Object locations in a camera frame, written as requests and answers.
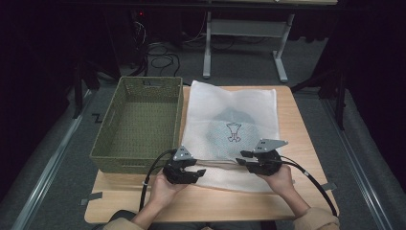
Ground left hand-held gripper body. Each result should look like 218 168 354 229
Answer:
162 145 195 186

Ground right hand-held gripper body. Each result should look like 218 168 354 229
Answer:
246 137 289 177

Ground green woven basket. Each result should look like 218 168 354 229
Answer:
89 76 184 175

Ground white mesh laundry bag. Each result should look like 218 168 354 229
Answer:
180 80 282 194

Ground person's right hand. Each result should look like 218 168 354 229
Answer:
258 164 293 196

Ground person's left hand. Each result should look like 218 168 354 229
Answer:
148 173 190 213

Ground grey tape strip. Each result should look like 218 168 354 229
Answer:
79 191 104 207
320 181 339 193

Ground black metal stand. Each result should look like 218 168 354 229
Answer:
72 59 101 120
289 67 350 131

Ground dark device with red light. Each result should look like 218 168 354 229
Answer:
128 9 148 21

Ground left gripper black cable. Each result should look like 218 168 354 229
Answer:
138 149 177 213

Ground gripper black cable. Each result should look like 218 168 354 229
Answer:
138 149 177 213
280 154 339 219

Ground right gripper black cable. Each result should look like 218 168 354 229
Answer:
280 154 339 219

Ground metal floor rail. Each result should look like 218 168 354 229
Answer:
11 89 94 230
320 98 390 230

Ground black coiled floor cables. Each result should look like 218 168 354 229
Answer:
128 18 182 78

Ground white metal desk frame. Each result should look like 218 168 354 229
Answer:
202 0 339 83

